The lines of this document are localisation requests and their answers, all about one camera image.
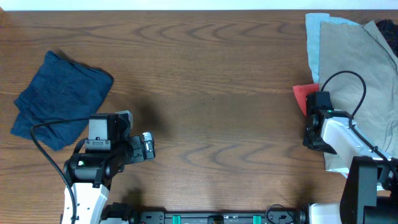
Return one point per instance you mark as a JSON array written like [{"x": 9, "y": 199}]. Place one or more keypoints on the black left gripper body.
[{"x": 134, "y": 152}]

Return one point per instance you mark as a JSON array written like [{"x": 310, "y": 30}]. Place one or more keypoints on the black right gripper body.
[{"x": 310, "y": 139}]

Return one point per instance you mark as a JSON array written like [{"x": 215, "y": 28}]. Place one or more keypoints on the khaki grey shorts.
[{"x": 359, "y": 70}]

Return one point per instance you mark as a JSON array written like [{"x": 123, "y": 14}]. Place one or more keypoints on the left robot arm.
[{"x": 89, "y": 177}]

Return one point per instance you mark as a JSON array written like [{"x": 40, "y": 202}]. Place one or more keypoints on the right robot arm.
[{"x": 370, "y": 192}]

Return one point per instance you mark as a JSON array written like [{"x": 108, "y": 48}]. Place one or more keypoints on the red orange cloth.
[{"x": 301, "y": 92}]

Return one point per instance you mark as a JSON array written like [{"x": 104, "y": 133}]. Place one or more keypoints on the light blue shirt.
[{"x": 313, "y": 25}]

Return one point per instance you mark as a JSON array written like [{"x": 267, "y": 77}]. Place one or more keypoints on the folded navy blue garment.
[{"x": 60, "y": 90}]

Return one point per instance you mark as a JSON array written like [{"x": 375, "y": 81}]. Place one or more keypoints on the black printed garment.
[{"x": 389, "y": 31}]

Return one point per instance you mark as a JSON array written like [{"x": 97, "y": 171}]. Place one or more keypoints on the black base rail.
[{"x": 214, "y": 217}]

